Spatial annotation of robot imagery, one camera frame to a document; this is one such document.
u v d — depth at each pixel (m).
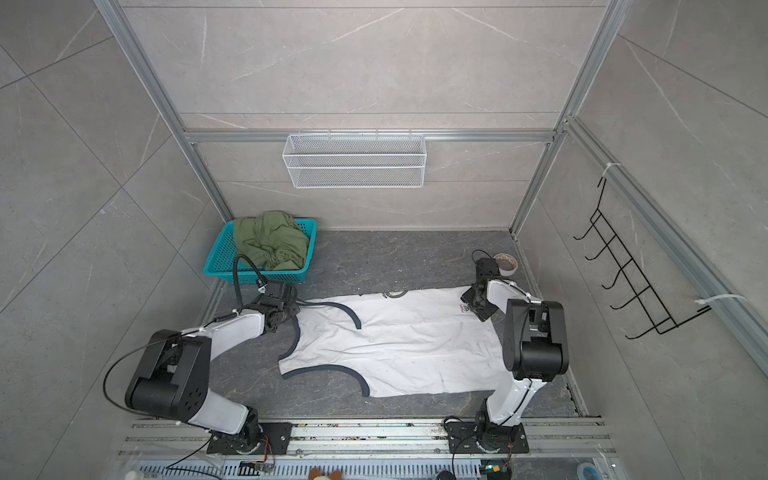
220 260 1.03
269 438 0.73
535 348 0.49
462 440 0.73
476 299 0.82
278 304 0.73
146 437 0.75
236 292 0.67
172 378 0.45
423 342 0.90
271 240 1.10
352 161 1.01
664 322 0.57
